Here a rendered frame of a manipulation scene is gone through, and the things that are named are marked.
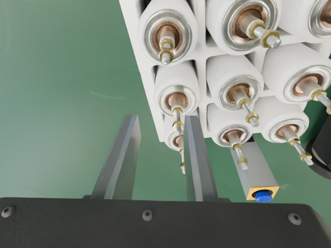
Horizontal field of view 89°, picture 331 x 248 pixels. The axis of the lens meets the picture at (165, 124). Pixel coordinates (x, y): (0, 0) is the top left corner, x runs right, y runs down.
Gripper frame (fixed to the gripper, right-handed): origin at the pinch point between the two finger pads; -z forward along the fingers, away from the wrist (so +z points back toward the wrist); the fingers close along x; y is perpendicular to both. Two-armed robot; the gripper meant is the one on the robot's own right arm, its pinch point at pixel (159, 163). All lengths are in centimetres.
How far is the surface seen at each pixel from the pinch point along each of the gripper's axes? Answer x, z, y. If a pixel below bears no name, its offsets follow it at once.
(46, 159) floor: 67, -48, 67
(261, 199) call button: -24.7, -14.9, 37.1
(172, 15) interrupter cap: -0.8, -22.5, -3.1
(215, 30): -7.3, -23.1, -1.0
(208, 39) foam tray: -8.8, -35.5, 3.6
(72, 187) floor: 64, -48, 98
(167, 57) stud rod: -0.2, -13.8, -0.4
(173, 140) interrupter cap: -1.2, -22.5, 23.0
